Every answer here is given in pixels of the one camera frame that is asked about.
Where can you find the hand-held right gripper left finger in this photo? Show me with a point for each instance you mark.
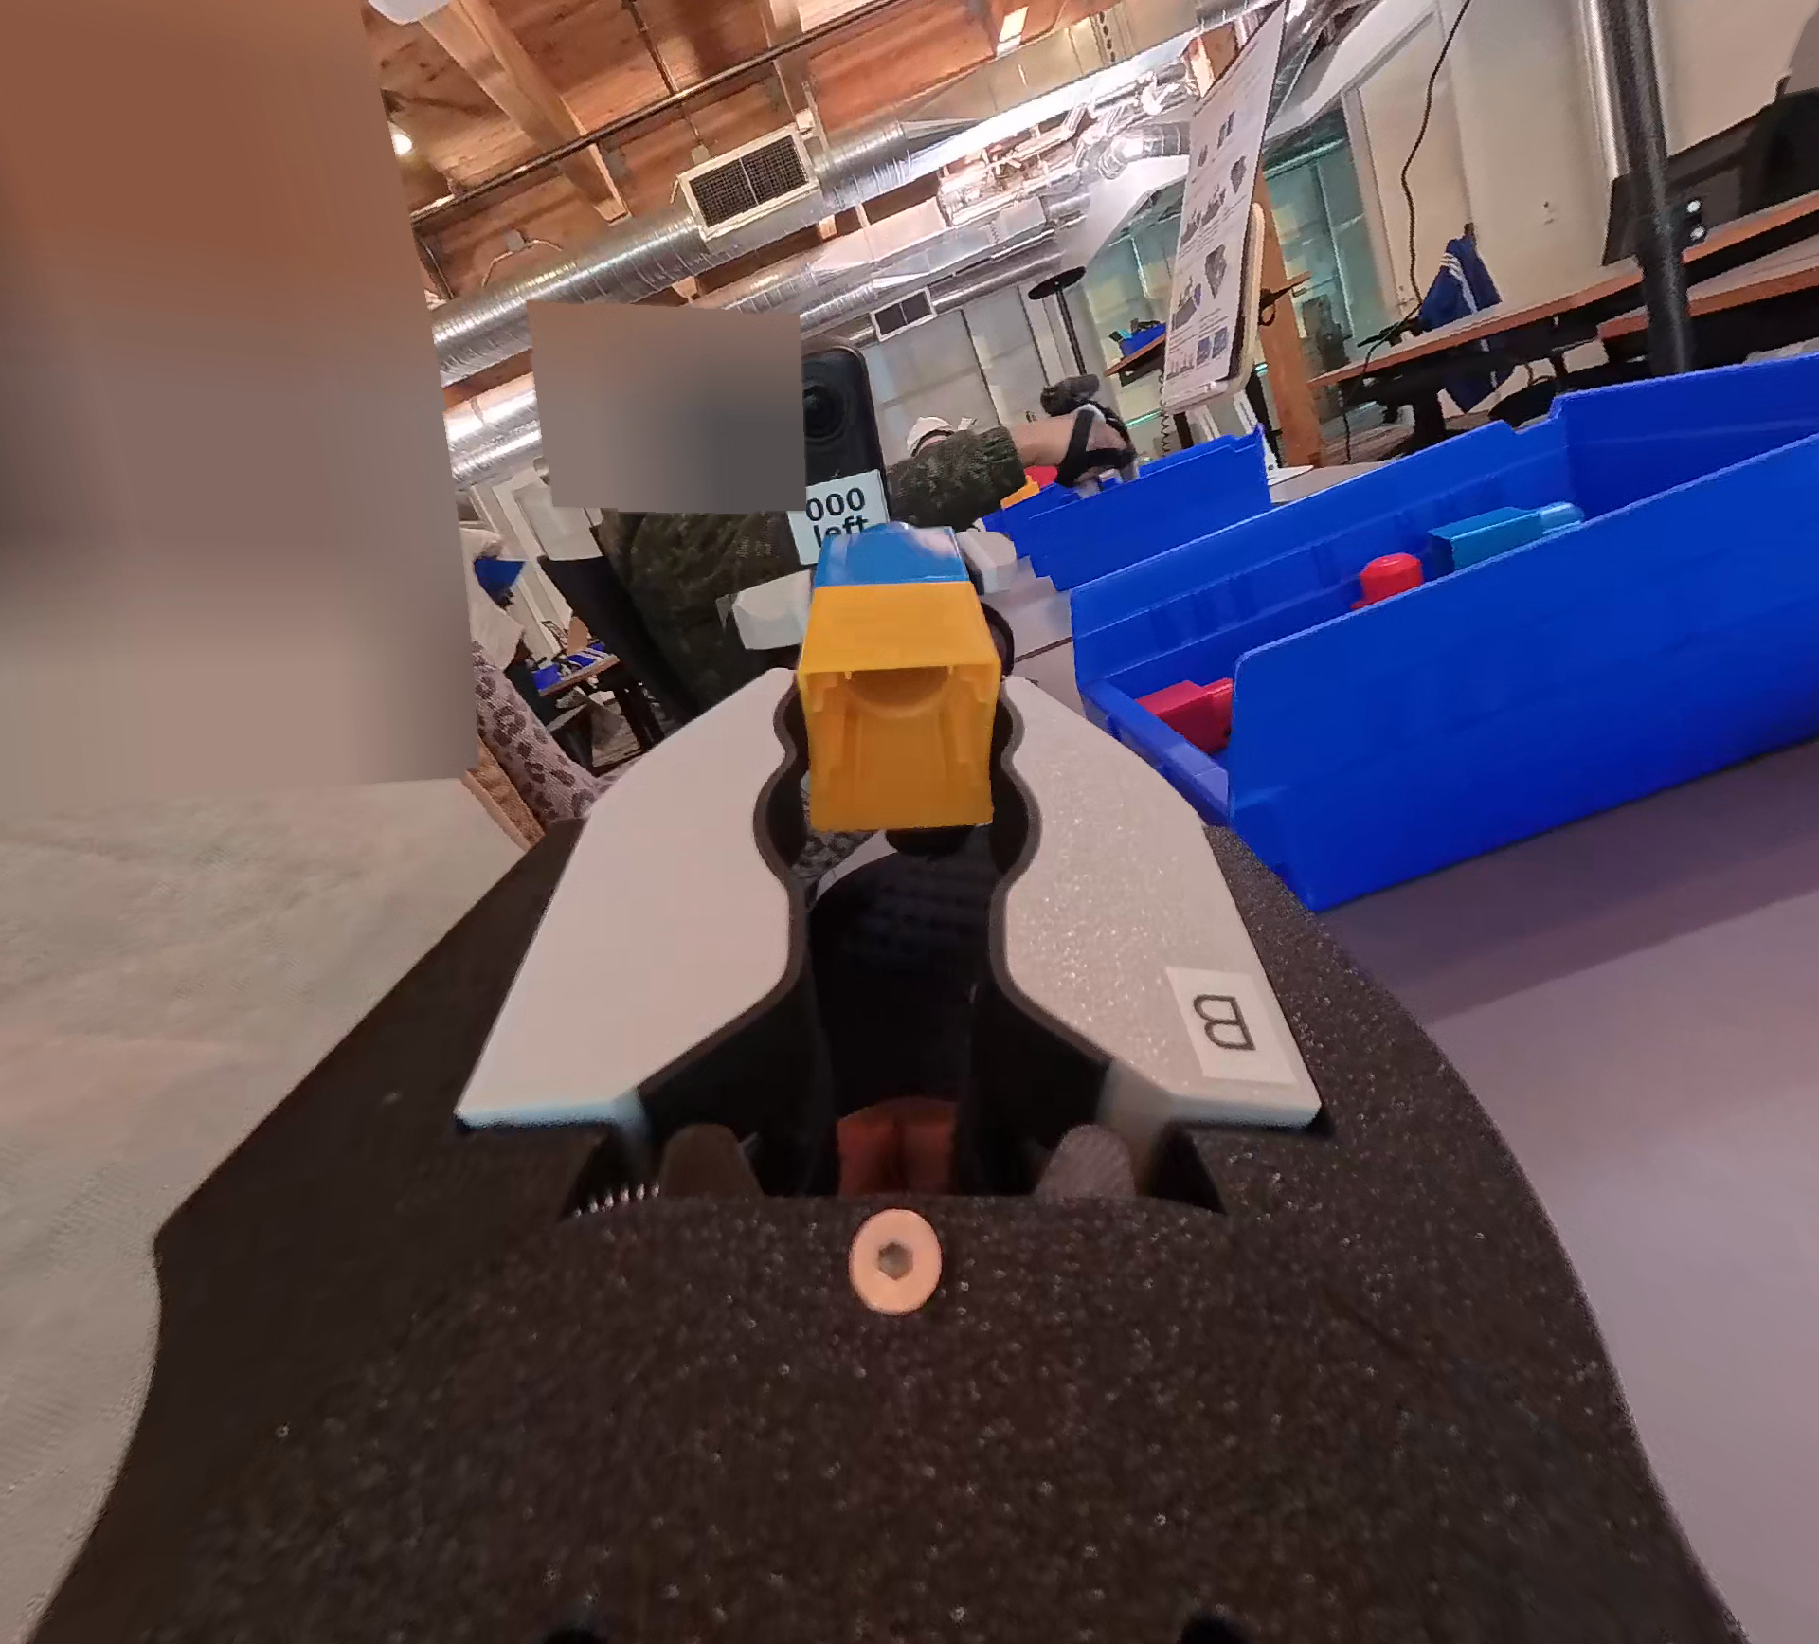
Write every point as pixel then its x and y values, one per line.
pixel 654 918

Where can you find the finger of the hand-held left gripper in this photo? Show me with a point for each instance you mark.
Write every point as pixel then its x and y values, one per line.
pixel 996 564
pixel 776 613

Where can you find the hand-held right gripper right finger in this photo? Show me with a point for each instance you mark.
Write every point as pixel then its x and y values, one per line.
pixel 1122 918

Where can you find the blue toy block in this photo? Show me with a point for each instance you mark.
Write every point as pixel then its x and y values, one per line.
pixel 910 557
pixel 1492 541

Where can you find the yellow toy block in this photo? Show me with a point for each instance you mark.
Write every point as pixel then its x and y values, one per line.
pixel 895 735

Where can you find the red toy block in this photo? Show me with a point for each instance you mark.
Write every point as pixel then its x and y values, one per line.
pixel 1390 581
pixel 1187 712

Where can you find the black floor lamp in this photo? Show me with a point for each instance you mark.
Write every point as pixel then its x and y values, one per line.
pixel 1060 276

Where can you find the white air vent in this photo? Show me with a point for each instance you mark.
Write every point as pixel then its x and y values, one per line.
pixel 747 180

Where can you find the wooden easel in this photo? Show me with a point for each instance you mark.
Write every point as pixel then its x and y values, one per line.
pixel 1287 363

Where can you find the instruction poster on wooden board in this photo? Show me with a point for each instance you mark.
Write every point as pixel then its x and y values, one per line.
pixel 1215 221

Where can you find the blue striped jacket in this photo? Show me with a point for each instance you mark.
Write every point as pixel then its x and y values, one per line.
pixel 1464 286

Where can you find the wooden desk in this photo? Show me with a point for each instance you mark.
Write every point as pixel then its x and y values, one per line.
pixel 1564 307

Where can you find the grey steel column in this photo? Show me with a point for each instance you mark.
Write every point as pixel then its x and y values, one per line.
pixel 1634 108

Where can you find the silver ventilation duct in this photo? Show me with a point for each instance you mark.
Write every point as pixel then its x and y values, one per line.
pixel 598 273

